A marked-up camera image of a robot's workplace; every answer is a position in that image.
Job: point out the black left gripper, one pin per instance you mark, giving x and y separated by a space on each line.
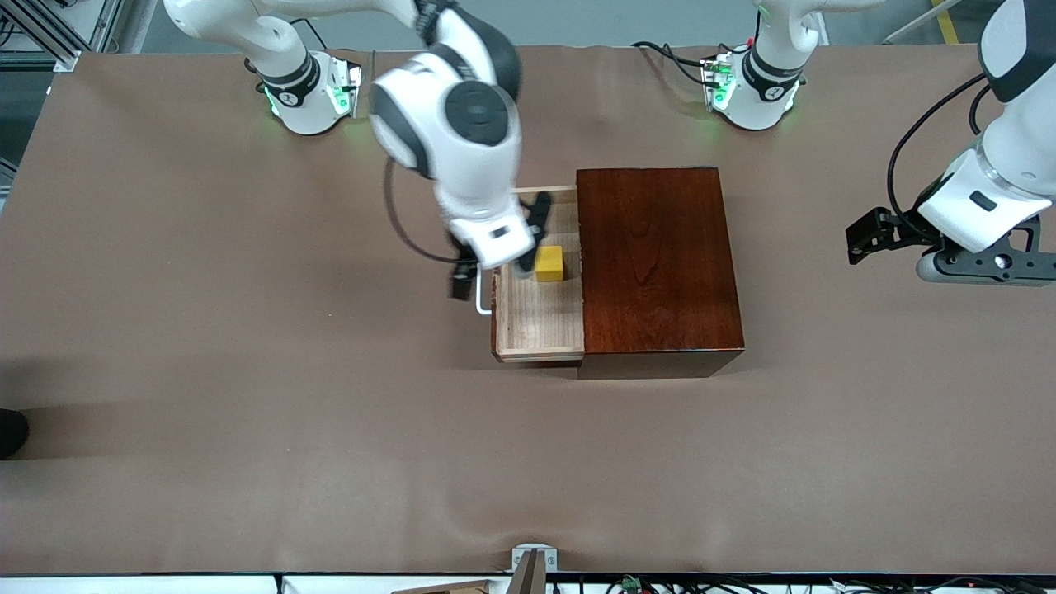
898 230

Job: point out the dark wooden cabinet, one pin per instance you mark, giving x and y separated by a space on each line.
660 264

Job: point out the silver metal clamp bracket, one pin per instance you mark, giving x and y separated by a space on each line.
535 554

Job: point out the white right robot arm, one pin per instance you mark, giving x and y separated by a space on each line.
462 157

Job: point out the yellow block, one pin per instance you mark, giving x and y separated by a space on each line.
549 266

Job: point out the black round object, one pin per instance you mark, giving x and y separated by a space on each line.
10 433

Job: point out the aluminium frame profile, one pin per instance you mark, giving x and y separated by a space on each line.
62 45

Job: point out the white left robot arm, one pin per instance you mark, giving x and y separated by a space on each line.
767 82

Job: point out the brown table cloth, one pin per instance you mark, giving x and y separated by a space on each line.
247 462

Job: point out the grey mounting post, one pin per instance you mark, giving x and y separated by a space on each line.
526 577

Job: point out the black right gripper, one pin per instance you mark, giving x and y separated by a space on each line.
464 275

